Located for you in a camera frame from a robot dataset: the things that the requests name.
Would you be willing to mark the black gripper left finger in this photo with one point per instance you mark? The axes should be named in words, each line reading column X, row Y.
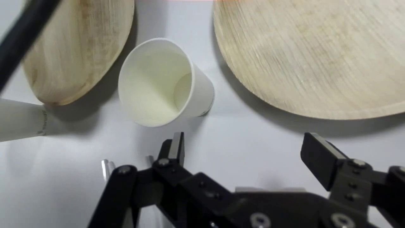
column 185, row 198

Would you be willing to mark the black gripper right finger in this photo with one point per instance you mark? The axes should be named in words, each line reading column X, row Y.
column 354, row 186

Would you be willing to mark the white paper cup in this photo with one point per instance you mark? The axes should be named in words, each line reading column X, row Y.
column 21, row 119
column 159, row 83

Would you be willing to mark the wooden plate right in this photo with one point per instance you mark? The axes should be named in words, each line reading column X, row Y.
column 336, row 59

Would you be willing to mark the wooden plate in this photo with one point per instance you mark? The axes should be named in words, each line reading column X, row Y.
column 336, row 59
column 78, row 46

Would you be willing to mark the wooden plate near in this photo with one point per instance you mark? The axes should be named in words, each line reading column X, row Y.
column 78, row 46

